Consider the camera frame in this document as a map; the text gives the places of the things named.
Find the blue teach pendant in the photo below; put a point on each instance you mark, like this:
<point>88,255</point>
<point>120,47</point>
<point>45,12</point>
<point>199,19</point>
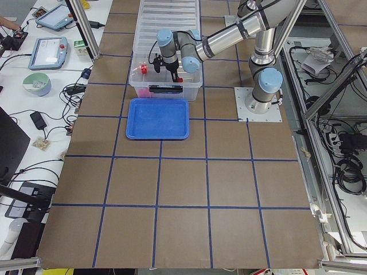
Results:
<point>48,53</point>
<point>56,18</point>

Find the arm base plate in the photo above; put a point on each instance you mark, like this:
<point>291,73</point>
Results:
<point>249,110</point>
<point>231,20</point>

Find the clear plastic box lid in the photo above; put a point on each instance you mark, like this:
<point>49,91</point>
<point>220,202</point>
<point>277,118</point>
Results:
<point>155,15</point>

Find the red block in box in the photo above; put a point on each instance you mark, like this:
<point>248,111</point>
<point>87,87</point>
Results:
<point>144,92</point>

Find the black box latch handle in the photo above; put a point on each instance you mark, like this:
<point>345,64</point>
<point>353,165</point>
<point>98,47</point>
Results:
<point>174,89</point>

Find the aluminium frame post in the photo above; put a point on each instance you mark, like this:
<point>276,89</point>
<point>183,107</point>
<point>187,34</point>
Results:
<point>85,30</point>

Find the red block under lid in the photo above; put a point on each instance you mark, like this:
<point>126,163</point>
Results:
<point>143,69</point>

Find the green round bowl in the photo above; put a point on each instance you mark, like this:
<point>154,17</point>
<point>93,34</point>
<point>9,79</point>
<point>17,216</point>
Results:
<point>38,84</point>

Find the black power adapter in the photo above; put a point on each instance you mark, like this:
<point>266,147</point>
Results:
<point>38,120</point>
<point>96,24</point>

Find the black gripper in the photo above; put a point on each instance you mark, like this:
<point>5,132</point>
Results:
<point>172,67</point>

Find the green white carton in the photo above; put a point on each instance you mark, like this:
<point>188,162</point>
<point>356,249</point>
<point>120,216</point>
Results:
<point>80,48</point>

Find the blue plastic tray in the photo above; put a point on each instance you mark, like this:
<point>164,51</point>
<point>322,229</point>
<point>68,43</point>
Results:
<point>158,119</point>

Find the clear plastic storage box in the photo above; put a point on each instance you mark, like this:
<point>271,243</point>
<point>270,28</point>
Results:
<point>191,82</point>

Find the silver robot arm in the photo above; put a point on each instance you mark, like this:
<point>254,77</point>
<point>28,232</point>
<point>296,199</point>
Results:
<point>269,21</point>

